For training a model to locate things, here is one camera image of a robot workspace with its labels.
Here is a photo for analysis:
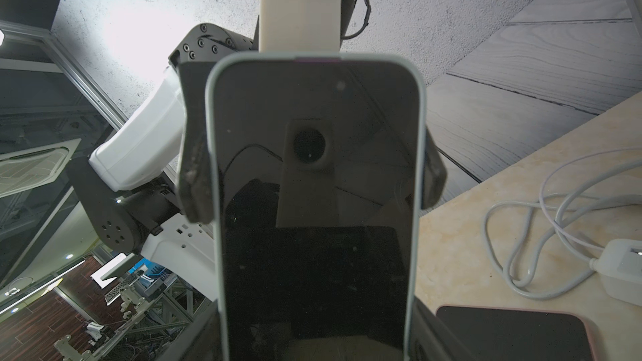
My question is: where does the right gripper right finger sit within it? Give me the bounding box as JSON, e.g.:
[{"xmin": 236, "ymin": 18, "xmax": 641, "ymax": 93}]
[{"xmin": 408, "ymin": 297, "xmax": 476, "ymax": 361}]

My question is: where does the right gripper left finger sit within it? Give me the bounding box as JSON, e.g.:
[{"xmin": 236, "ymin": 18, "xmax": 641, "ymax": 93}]
[{"xmin": 158, "ymin": 300, "xmax": 223, "ymax": 361}]

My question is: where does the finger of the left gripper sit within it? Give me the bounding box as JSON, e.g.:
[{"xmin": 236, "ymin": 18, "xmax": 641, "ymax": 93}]
[
  {"xmin": 421, "ymin": 128, "xmax": 447, "ymax": 211},
  {"xmin": 177, "ymin": 62, "xmax": 215, "ymax": 223}
]

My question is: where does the pink case phone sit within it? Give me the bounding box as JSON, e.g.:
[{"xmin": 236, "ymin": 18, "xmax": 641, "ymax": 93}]
[{"xmin": 436, "ymin": 305, "xmax": 598, "ymax": 360}]

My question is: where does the white charging cable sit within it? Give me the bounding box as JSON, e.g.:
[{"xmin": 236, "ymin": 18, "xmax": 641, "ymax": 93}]
[{"xmin": 482, "ymin": 147, "xmax": 642, "ymax": 302}]

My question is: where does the light green case phone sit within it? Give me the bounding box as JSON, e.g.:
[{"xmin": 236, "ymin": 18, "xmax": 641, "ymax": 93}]
[{"xmin": 206, "ymin": 53, "xmax": 424, "ymax": 360}]

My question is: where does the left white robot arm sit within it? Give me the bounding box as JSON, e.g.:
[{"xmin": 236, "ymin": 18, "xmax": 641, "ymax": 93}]
[{"xmin": 68, "ymin": 23, "xmax": 259, "ymax": 301}]

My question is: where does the white charger adapter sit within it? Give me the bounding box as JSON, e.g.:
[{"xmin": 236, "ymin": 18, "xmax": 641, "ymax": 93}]
[{"xmin": 590, "ymin": 239, "xmax": 642, "ymax": 307}]

